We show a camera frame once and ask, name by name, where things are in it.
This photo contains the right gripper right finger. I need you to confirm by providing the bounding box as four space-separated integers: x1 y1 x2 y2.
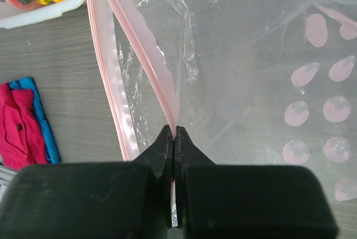
174 127 339 238

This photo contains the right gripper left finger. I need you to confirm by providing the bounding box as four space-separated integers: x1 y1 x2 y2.
1 126 173 238

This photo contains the clear pink zip top bag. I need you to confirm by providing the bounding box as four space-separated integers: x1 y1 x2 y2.
85 0 357 228

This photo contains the red folded cloth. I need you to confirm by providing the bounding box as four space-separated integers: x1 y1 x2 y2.
1 83 49 170

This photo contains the blue folded cloth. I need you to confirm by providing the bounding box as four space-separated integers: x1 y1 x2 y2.
9 77 61 164

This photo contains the white plastic fruit basket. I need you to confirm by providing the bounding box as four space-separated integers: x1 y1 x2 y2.
0 0 87 30

